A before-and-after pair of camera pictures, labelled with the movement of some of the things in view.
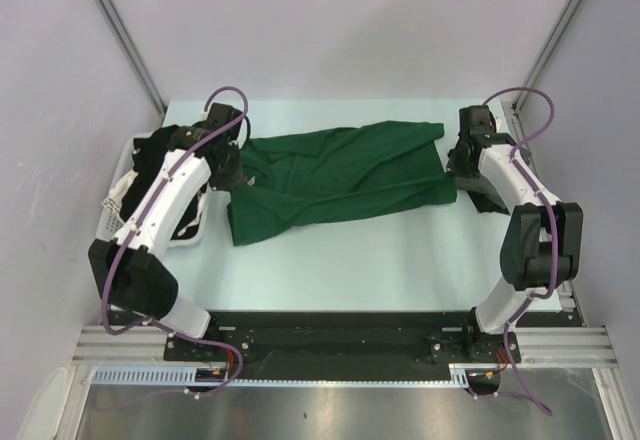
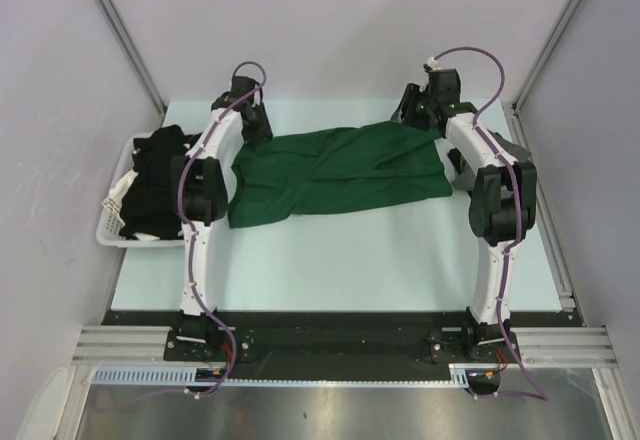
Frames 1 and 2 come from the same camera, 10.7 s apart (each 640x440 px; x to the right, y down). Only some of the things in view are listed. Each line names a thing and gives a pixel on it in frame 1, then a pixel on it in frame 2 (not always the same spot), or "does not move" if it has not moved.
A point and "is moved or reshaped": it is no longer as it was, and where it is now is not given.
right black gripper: x=455 y=167 -> x=405 y=111
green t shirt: x=295 y=177 is moved or reshaped
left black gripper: x=232 y=180 -> x=264 y=131
